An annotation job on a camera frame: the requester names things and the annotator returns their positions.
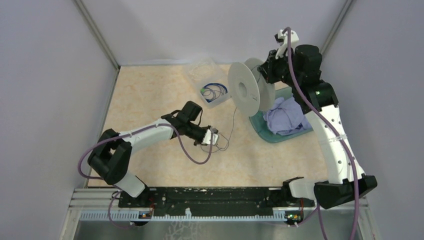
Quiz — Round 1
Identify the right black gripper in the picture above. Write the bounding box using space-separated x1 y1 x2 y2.
258 47 301 89

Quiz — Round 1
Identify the thin blue cable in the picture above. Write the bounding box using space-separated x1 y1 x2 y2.
208 105 238 154

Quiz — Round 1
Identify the white perforated cable spool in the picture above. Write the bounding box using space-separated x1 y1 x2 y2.
227 57 276 117

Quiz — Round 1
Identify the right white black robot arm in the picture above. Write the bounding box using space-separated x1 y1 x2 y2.
257 44 378 210

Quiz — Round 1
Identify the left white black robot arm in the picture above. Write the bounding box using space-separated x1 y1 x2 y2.
80 101 219 207

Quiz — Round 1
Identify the lavender cloth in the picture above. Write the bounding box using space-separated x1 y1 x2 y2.
263 97 312 136

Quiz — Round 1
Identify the teal plastic basin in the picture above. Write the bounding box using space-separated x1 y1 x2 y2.
249 86 313 144

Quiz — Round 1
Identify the clear plastic container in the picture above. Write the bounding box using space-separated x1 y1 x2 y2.
182 57 231 109

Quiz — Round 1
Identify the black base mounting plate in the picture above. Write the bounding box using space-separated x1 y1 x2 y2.
118 186 316 219

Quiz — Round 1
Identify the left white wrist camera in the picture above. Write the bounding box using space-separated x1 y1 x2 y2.
201 127 219 146

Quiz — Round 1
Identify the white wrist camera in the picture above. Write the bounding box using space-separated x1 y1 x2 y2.
274 29 300 59
201 127 219 146

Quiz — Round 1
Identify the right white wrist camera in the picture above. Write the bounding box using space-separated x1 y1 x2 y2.
274 29 300 59

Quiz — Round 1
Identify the coiled blue cable in container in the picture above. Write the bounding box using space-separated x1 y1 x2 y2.
200 82 229 103

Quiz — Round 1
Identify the white slotted cable duct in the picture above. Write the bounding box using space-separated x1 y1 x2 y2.
79 209 300 222

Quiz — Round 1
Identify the aluminium frame rail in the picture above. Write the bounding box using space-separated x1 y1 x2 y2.
67 187 369 210

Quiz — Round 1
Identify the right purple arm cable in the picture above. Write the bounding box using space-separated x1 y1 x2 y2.
285 27 360 240

